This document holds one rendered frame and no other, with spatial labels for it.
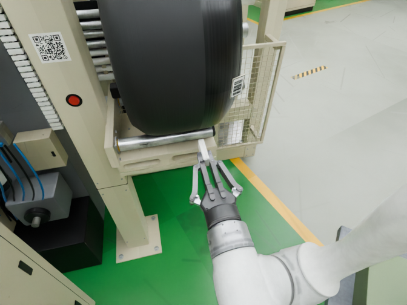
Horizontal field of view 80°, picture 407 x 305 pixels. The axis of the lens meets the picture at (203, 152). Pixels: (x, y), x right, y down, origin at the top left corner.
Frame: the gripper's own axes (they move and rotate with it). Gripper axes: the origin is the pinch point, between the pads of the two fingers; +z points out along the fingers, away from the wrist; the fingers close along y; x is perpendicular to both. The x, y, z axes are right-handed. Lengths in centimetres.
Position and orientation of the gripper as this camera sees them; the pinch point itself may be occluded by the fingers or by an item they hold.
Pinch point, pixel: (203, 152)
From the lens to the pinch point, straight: 64.0
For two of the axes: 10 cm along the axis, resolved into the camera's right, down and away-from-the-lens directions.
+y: -9.7, 1.7, -1.6
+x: -0.3, 6.0, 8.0
